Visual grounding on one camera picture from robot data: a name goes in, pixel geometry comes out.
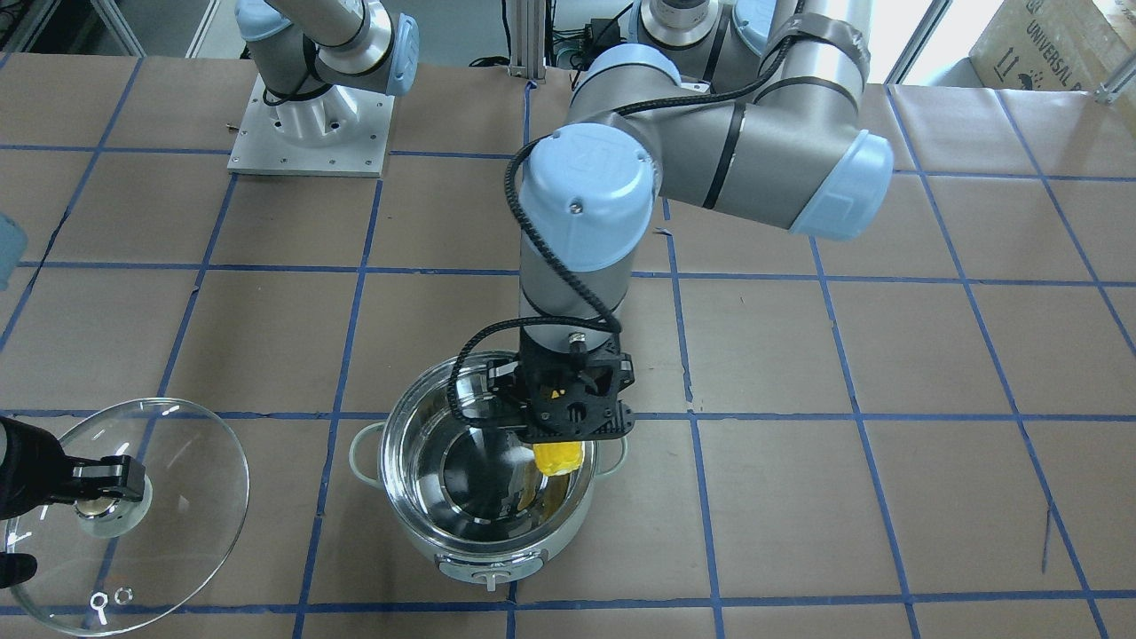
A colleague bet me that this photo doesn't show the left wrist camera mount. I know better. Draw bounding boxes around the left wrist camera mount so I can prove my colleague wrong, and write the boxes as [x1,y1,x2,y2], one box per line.
[517,352,636,443]

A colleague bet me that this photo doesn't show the cardboard box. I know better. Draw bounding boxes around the cardboard box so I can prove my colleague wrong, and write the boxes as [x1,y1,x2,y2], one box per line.
[968,1,1135,91]

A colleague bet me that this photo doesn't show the pale green steel pot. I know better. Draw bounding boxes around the pale green steel pot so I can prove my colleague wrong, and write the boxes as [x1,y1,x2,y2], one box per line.
[350,360,628,591]

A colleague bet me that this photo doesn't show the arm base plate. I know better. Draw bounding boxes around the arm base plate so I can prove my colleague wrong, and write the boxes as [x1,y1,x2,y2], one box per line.
[227,78,396,179]

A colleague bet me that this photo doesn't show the yellow corn cob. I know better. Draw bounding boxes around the yellow corn cob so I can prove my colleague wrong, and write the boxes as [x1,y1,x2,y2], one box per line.
[532,441,586,478]

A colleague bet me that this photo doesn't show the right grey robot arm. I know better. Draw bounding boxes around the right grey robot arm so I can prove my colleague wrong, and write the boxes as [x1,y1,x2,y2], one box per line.
[3,1,421,539]

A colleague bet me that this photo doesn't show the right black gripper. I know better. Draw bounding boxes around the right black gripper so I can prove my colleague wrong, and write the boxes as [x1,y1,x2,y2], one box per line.
[0,417,147,589]

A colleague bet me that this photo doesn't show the aluminium frame post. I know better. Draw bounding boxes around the aluminium frame post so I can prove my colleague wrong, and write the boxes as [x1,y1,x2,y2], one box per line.
[506,1,550,84]

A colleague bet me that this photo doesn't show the glass pot lid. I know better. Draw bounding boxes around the glass pot lid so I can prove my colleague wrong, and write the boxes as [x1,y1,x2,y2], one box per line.
[3,398,250,636]

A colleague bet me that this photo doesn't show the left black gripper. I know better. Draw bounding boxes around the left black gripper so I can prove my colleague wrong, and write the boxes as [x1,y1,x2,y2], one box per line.
[485,333,635,426]

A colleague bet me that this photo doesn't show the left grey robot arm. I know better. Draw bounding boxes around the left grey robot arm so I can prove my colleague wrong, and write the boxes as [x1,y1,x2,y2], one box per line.
[446,1,894,442]

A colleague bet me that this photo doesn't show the black cables bundle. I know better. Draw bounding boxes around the black cables bundle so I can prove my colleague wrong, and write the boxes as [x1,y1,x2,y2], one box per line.
[470,0,640,72]

